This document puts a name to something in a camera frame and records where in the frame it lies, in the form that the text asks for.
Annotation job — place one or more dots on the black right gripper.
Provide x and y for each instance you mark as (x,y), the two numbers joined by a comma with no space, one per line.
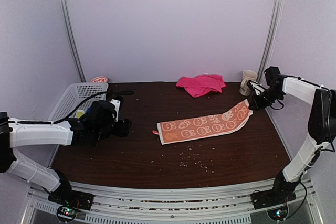
(258,105)

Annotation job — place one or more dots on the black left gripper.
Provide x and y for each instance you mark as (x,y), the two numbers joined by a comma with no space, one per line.
(124,127)

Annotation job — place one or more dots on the orange bunny towel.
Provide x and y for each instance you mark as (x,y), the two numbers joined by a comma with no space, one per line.
(185,130)

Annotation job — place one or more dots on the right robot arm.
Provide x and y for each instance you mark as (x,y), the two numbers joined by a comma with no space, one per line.
(317,132)

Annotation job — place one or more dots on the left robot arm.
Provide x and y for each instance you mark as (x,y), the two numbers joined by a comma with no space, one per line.
(17,133)

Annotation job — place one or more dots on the beige printed mug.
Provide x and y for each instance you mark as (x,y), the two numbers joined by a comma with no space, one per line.
(246,76)

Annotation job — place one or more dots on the red white bowl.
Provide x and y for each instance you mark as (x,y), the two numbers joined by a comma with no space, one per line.
(100,79)

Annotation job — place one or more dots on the white plastic basket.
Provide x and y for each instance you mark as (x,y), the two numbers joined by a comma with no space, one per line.
(73,96)

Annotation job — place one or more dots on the pink towel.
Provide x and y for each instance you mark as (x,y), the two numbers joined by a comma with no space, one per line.
(201,85)

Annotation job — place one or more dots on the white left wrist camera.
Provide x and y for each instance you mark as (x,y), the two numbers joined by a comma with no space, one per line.
(117,101)

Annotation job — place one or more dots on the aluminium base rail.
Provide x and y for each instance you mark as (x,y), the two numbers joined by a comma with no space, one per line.
(222,204)

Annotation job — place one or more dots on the right aluminium post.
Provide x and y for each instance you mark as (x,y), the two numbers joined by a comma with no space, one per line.
(270,39)

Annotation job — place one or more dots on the aluminium post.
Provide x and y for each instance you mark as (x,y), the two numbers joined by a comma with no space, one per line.
(71,40)
(270,39)

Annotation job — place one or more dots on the left aluminium post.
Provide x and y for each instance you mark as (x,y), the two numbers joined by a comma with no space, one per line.
(71,40)

